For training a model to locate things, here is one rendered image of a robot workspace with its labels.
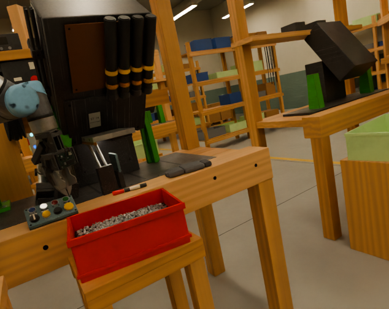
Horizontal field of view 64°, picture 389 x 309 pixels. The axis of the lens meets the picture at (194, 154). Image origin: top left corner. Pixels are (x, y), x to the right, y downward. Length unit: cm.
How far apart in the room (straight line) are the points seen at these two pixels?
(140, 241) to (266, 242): 85
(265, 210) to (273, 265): 28
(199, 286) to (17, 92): 71
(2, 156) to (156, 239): 99
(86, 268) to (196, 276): 31
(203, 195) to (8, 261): 70
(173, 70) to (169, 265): 127
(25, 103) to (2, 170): 86
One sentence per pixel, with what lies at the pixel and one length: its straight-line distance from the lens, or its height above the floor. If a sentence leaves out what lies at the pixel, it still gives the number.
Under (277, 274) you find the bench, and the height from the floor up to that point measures 27.
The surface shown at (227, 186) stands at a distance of 134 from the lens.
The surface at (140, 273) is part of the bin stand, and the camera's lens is 88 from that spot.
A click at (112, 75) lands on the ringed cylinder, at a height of 133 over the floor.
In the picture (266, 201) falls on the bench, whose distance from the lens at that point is 151.
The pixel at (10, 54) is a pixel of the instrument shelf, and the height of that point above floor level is 152.
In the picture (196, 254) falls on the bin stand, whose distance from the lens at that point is 94.
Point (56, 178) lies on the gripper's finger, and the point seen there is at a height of 104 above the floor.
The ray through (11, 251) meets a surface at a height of 86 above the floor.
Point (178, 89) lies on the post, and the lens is 190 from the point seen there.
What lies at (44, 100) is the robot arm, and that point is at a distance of 103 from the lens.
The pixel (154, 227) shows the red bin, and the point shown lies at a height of 88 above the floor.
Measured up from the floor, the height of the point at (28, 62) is 148.
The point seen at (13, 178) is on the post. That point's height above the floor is 100.
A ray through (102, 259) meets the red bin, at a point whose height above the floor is 84.
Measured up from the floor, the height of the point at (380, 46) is 141.
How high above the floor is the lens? 120
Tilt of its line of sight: 11 degrees down
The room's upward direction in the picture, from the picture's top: 12 degrees counter-clockwise
